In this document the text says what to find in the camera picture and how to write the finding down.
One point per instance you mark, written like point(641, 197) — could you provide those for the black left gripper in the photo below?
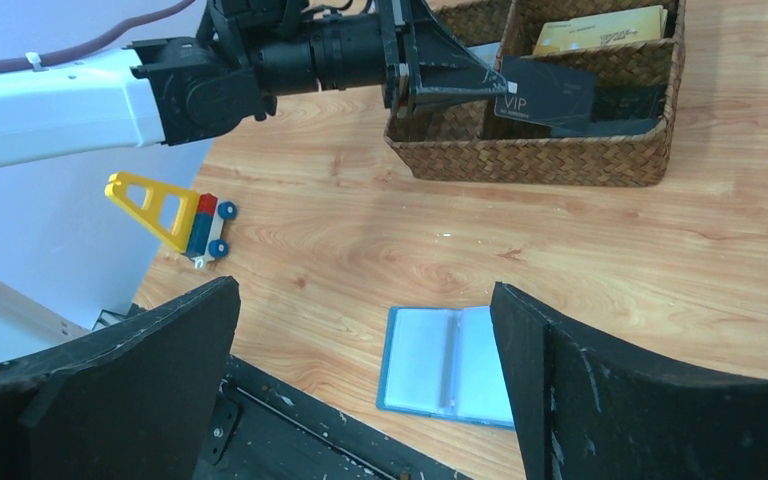
point(299, 48)

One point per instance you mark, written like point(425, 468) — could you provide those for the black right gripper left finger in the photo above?
point(130, 401)

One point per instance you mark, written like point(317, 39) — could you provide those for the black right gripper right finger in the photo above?
point(589, 405)

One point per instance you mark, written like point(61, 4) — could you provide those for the teal leather card holder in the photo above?
point(444, 364)

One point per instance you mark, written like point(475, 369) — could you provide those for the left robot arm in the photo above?
point(244, 56)

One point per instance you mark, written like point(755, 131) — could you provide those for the silver card in basket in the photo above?
point(488, 53)

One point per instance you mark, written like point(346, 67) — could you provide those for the gold card in basket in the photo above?
point(602, 30)

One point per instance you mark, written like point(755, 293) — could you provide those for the brown woven divided basket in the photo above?
point(470, 143)

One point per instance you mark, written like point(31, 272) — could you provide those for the yellow toy block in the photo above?
point(148, 212)

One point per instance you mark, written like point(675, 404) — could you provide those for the blue toy block wheels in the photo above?
point(206, 243)

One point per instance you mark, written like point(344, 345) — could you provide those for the red toy block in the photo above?
point(207, 205)

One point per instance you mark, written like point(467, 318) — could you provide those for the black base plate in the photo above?
point(263, 428)

